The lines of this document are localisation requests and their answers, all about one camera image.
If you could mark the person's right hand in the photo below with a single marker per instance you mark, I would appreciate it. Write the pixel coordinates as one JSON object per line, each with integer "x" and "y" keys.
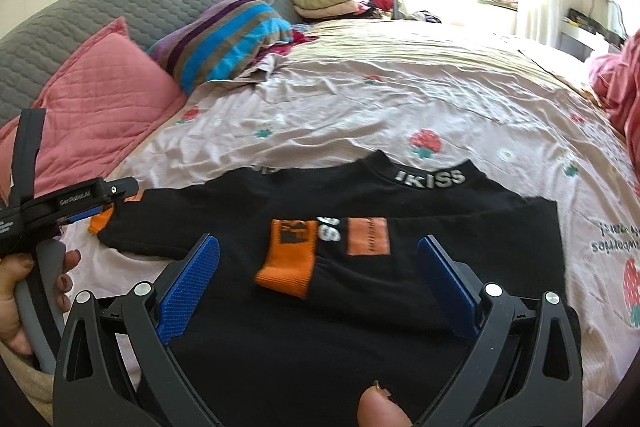
{"x": 381, "y": 409}

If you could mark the grey quilted headboard cover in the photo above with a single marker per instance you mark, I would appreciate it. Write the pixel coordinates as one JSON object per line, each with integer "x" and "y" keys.
{"x": 125, "y": 2}

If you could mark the pink blanket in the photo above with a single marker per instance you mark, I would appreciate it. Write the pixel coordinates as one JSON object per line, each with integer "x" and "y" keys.
{"x": 622, "y": 82}

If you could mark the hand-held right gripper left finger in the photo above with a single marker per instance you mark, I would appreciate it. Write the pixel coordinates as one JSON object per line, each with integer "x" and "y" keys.
{"x": 187, "y": 292}

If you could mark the strawberry print bedsheet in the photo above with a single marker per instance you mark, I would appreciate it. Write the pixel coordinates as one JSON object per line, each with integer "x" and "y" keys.
{"x": 350, "y": 107}

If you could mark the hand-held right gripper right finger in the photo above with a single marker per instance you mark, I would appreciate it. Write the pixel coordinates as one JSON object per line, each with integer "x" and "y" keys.
{"x": 450, "y": 292}

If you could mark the person's left forearm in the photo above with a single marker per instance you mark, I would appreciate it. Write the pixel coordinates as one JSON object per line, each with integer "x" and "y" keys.
{"x": 25, "y": 369}

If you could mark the clutter on windowsill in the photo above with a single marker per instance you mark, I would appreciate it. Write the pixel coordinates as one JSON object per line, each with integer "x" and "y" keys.
{"x": 497, "y": 0}

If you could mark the pink quilted pillow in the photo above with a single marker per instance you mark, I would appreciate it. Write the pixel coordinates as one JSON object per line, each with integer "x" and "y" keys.
{"x": 100, "y": 97}

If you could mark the person's left hand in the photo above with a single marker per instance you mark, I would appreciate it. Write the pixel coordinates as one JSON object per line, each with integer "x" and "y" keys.
{"x": 9, "y": 302}

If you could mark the white desk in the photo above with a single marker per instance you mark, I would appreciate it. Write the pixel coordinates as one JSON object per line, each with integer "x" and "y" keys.
{"x": 575, "y": 39}

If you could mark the striped pillow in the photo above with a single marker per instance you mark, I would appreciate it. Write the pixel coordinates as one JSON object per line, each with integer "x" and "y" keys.
{"x": 225, "y": 42}

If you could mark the red crumpled garment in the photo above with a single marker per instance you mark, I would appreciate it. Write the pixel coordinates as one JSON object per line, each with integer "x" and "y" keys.
{"x": 300, "y": 39}

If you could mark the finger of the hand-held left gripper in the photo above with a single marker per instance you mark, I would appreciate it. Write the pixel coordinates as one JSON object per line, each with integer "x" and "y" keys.
{"x": 122, "y": 189}

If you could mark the black sweater with orange cuffs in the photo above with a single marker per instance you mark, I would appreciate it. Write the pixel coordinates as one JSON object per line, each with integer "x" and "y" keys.
{"x": 280, "y": 357}

